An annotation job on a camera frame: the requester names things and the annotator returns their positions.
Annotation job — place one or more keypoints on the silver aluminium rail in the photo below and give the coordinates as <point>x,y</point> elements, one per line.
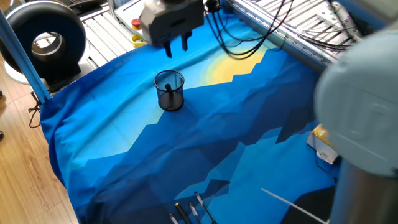
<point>280,40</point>

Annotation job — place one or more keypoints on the black mesh pen holder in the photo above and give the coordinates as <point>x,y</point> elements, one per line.
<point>171,104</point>

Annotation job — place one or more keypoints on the blue metal pole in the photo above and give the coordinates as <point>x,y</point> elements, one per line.
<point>21,59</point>

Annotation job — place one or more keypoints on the silver Schunk gripper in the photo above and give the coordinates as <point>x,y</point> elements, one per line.
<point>174,21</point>

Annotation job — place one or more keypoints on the yellow plastic holder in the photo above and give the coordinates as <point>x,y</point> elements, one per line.
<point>138,41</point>

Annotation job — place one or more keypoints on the yellow tissue box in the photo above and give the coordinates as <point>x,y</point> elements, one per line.
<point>320,146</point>

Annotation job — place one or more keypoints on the black round blower fan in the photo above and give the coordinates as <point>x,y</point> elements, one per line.
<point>71,37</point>

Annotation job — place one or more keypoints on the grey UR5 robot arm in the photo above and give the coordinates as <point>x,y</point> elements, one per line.
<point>360,109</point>

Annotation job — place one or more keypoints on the white teach pendant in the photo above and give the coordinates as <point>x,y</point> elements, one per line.
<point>127,12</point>

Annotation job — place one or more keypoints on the black pen gold tip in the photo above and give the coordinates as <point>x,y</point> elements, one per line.
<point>183,213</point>

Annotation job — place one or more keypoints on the blue mountain print cloth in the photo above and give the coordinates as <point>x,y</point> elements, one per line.
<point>124,140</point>

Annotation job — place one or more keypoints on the clear black ballpoint pen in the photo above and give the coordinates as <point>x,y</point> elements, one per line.
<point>173,218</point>
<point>203,207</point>
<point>194,213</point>

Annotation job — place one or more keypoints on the white marker pen black cap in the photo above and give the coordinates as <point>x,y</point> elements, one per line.
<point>168,93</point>

